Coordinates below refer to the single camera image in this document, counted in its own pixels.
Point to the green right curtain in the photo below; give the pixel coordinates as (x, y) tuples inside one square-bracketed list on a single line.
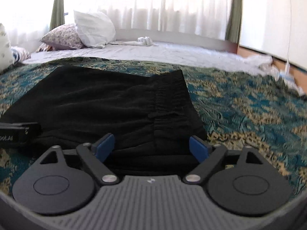
[(234, 23)]

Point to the pale green floral pillow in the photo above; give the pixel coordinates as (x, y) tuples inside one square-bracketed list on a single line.
[(6, 56)]

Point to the white bed sheet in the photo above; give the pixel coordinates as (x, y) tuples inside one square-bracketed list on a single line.
[(159, 52)]

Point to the crumpled white cloth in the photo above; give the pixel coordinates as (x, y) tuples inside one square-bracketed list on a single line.
[(262, 62)]

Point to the white sheer curtain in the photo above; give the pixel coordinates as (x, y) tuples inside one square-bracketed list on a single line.
[(207, 18)]

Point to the small white cloth bundle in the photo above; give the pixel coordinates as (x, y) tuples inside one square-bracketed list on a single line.
[(145, 41)]

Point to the green curtain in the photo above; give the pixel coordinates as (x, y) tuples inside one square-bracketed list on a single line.
[(234, 23), (57, 15)]

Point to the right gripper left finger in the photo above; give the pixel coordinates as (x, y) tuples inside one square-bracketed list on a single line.
[(91, 155)]

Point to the teal paisley bedspread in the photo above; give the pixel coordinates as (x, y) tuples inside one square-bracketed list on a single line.
[(236, 108)]

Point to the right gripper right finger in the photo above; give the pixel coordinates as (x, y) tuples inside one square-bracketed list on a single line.
[(212, 160)]

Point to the blue striped cushion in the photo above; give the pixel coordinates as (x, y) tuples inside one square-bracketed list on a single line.
[(20, 54)]

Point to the purple floral pillow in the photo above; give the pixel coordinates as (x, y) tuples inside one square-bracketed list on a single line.
[(63, 37)]

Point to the black pants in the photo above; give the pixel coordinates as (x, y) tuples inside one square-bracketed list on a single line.
[(151, 118)]

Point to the white pillow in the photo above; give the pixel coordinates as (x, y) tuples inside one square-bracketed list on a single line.
[(95, 30)]

